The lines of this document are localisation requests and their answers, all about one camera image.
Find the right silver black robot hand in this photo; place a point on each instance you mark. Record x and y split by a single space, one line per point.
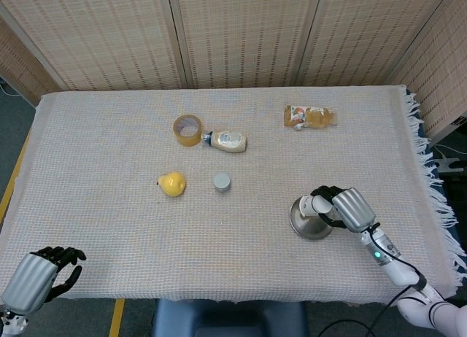
355 209

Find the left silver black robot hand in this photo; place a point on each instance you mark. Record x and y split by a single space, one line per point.
29 282

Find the white paper cup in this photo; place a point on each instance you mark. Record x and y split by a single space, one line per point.
313 205

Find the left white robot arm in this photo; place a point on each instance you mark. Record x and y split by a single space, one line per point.
11 324

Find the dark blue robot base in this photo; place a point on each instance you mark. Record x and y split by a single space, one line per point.
226 318

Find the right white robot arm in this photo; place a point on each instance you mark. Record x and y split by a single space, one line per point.
396 269

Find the steel round bowl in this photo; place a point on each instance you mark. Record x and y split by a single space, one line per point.
310 229

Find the orange snack packet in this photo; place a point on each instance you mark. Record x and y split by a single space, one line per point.
310 117

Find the white metal stand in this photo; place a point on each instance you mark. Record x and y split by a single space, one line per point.
448 165

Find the white waffle weave tablecloth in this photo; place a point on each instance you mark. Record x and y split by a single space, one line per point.
146 227

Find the small grey lidded jar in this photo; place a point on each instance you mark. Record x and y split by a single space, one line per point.
222 182

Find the mayonnaise squeeze bottle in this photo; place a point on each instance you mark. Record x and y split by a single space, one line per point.
230 142

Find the woven bamboo screen panel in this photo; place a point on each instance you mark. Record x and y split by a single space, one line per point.
244 34
438 70
365 34
98 34
18 67

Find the yellow pear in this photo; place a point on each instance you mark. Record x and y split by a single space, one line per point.
171 184

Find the brown packing tape roll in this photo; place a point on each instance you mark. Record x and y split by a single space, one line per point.
188 138

